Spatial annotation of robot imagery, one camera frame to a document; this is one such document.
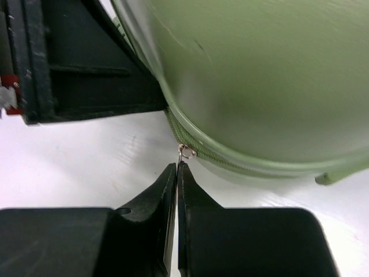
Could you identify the green hard-shell suitcase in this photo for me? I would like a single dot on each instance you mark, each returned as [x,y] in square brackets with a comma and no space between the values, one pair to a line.
[266,89]

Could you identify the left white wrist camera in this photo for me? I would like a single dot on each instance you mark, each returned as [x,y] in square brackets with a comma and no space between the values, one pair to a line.
[10,95]

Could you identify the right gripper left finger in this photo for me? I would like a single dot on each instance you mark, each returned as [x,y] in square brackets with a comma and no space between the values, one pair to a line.
[133,240]

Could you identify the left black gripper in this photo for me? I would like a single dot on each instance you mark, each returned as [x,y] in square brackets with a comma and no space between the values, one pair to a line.
[72,63]

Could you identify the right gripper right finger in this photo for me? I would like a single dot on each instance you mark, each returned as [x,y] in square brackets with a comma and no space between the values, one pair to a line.
[218,241]

